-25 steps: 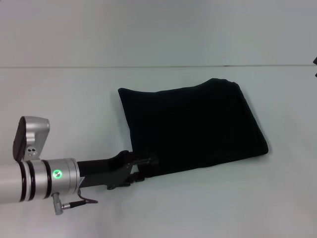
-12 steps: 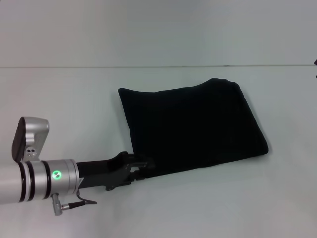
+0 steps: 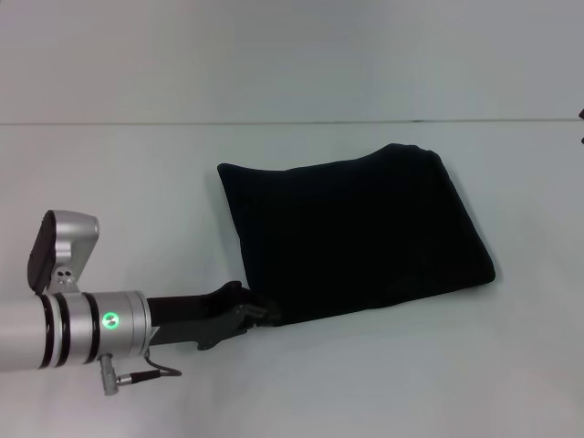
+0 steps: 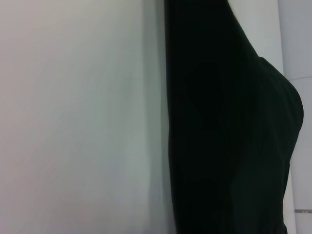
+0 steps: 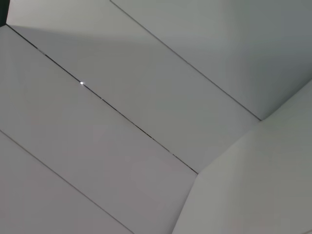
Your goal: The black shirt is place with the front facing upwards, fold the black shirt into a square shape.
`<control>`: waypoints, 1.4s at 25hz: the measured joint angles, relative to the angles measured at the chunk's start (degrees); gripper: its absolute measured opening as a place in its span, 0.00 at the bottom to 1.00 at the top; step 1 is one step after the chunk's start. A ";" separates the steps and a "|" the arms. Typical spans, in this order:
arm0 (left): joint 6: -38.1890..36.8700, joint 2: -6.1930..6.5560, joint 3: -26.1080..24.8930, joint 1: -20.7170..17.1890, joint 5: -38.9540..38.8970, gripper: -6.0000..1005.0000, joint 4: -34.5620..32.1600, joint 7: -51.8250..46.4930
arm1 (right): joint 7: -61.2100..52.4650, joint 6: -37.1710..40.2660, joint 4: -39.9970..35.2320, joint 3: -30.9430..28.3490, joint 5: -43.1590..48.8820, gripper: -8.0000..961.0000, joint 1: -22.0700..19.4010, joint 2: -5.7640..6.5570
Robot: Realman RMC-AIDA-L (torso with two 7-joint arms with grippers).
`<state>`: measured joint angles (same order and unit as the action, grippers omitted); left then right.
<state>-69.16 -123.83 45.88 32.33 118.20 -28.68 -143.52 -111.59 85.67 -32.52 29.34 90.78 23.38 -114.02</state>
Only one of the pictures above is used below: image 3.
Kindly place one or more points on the black shirt with FREE print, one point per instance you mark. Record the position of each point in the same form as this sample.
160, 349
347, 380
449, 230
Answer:
356, 237

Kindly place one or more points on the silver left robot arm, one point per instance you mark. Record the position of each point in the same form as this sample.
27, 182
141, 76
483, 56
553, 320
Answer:
91, 324

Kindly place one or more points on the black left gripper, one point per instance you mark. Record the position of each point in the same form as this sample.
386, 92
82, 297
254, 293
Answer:
196, 315

